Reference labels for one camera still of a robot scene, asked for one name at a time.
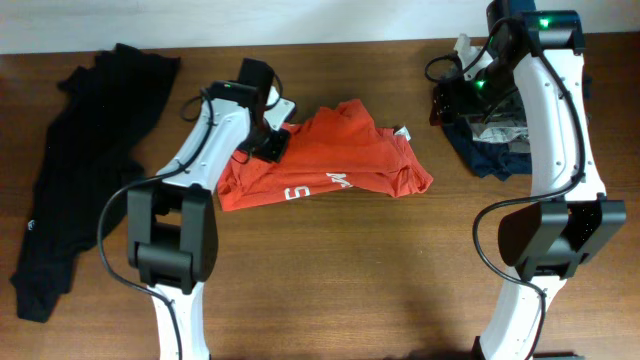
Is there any orange t-shirt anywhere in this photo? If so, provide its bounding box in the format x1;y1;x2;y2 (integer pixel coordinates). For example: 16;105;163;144
217;99;433;212

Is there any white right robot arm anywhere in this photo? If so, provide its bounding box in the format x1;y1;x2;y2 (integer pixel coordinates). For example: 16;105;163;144
430;0;626;359

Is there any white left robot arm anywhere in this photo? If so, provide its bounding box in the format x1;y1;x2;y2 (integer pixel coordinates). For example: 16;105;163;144
127;58;296;359

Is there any grey patterned garment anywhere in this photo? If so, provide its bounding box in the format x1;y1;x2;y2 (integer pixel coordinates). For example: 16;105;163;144
469;120;531;154

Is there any navy blue garment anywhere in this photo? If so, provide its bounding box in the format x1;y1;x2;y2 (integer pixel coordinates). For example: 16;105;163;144
442;120;532;181

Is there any black garment on left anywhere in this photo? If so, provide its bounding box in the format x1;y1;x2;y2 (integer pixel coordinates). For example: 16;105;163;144
10;43;181;323

